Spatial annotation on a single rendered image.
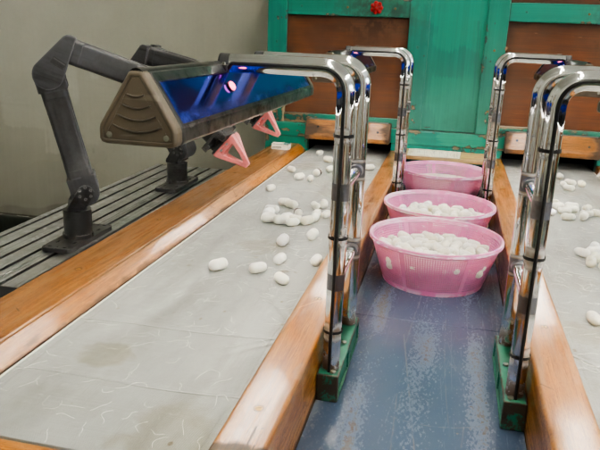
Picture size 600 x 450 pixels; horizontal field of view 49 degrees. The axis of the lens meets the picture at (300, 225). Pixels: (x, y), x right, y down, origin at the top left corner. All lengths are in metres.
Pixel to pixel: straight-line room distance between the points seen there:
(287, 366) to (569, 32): 1.77
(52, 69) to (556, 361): 1.11
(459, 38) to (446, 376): 1.51
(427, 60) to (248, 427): 1.80
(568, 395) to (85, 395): 0.55
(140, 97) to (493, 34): 1.79
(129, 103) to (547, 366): 0.58
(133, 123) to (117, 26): 2.87
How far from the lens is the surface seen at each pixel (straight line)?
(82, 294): 1.05
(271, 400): 0.74
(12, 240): 1.64
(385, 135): 2.30
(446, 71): 2.33
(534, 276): 0.83
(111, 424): 0.76
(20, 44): 3.79
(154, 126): 0.63
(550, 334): 0.98
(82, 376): 0.86
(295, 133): 2.40
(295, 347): 0.85
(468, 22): 2.33
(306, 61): 0.81
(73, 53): 1.50
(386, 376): 0.99
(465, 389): 0.98
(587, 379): 0.93
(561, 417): 0.78
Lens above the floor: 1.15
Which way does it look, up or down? 16 degrees down
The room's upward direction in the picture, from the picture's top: 2 degrees clockwise
